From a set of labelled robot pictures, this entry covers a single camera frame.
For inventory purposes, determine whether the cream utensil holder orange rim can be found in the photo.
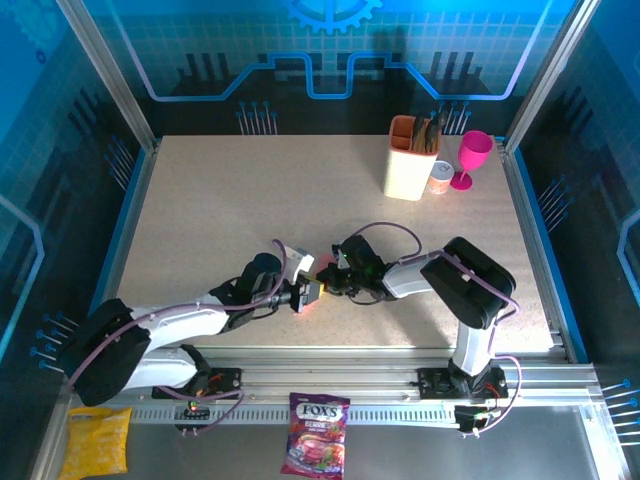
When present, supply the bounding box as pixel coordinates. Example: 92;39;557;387
382;114;442;202

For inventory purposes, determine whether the small jar white lid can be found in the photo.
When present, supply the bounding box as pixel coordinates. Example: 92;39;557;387
426;160;455;196

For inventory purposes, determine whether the purple Fox's candy bag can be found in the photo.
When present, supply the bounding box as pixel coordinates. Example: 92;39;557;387
280;391;351;480

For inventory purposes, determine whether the black controller board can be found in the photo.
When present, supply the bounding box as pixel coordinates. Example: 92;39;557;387
452;404;501;439
172;403;211;437

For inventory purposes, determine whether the dark wooden utensil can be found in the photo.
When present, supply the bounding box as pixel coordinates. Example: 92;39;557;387
425;108;450;151
411;115;432;152

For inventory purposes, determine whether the pink plastic goblet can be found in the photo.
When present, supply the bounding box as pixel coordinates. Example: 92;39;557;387
449;130;495;192

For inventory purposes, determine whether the yellow snack bag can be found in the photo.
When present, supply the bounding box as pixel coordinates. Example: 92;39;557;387
58;406;134;476

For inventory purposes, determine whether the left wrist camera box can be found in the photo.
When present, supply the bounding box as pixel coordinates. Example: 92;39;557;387
284;246;316;275

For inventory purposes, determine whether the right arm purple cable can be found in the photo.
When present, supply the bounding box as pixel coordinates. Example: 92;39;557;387
349;222;524;437

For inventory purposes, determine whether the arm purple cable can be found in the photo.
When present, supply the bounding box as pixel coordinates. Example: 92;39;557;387
67;239;289;435
349;222;524;437

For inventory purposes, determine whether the aluminium mounting rail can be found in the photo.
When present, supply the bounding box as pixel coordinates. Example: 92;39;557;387
64;347;601;407

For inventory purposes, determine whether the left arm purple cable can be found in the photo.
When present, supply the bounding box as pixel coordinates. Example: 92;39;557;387
67;239;289;435

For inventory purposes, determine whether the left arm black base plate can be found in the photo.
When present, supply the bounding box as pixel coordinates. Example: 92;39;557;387
151;367;244;401

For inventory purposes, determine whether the white slotted cable duct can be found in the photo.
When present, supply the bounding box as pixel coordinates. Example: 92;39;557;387
130;405;459;425

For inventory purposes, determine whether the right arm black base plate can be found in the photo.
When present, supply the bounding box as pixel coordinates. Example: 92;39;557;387
417;367;509;401

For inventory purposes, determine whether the aluminium frame post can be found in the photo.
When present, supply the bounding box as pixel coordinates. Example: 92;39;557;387
55;0;161;156
502;0;601;156

